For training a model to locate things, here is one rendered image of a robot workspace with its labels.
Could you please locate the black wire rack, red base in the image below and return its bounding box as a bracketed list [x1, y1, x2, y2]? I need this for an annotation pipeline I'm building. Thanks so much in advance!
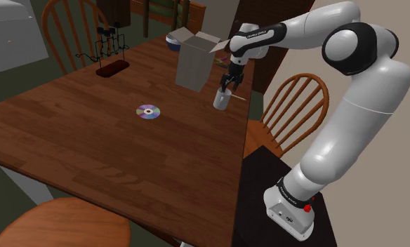
[75, 22, 131, 79]

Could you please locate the shiny compact disc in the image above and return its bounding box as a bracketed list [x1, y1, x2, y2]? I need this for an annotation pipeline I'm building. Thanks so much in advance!
[135, 104, 161, 121]

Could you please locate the brown wooden table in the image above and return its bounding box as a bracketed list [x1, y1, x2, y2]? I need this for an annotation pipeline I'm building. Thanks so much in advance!
[0, 34, 257, 247]

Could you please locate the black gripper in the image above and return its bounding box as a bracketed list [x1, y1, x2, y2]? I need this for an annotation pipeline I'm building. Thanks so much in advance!
[220, 62, 245, 93]

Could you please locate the brown wooden spindle chair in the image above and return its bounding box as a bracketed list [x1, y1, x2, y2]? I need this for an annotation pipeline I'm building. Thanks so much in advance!
[41, 0, 112, 76]
[242, 72, 331, 159]
[0, 196, 133, 247]

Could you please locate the dark robot stand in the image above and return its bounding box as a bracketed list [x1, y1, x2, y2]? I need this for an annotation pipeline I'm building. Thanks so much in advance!
[232, 145, 338, 247]

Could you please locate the dark brown cabinet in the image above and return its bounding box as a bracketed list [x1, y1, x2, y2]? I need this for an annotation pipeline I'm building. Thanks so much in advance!
[95, 0, 133, 29]

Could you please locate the open grey cardboard box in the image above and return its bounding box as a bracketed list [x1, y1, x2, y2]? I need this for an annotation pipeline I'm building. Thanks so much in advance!
[168, 26, 231, 93]

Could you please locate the purple and green small thing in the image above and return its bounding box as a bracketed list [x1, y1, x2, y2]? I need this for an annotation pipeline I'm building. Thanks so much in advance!
[213, 57, 231, 69]

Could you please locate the pale grey cabinet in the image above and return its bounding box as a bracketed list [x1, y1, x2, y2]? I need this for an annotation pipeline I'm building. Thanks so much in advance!
[0, 0, 51, 77]

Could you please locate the dark chair with green back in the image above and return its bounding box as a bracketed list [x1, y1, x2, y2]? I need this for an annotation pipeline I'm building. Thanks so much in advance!
[142, 0, 192, 39]

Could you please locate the blue and white bowl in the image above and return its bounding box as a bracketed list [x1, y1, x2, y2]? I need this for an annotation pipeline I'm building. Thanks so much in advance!
[165, 34, 183, 53]

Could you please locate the white cup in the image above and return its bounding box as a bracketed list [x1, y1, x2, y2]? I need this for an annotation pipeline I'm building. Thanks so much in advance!
[213, 87, 233, 112]

